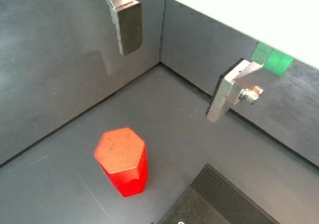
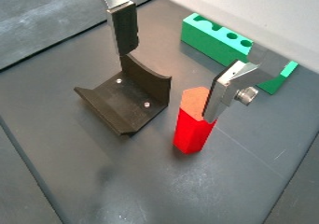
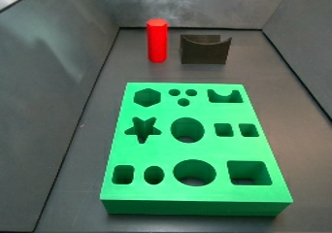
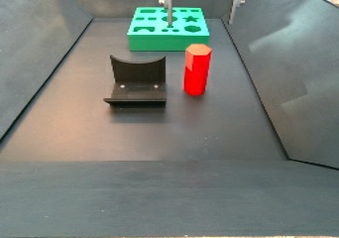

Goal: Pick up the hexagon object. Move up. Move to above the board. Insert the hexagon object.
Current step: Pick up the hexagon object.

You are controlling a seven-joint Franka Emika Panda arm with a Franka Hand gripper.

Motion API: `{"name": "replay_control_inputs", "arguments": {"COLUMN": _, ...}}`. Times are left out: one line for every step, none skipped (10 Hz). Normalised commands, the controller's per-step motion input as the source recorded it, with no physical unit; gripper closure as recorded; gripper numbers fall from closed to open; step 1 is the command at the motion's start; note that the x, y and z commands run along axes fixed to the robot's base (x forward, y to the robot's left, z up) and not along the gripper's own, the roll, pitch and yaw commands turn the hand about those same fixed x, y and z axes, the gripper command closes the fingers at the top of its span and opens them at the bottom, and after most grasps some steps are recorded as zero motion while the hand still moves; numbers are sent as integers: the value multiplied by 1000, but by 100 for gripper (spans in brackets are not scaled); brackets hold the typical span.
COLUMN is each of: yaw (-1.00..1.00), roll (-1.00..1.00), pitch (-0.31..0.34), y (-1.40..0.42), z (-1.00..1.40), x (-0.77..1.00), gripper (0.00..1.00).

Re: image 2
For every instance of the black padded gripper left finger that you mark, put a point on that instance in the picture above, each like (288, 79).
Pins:
(121, 17)

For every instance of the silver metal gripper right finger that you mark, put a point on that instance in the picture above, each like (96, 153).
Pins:
(233, 83)

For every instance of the red hexagon prism block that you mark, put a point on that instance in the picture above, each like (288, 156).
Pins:
(192, 128)

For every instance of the green shape sorting board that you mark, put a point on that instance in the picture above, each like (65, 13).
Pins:
(213, 40)

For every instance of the black curved holder stand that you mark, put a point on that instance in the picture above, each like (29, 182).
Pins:
(129, 98)

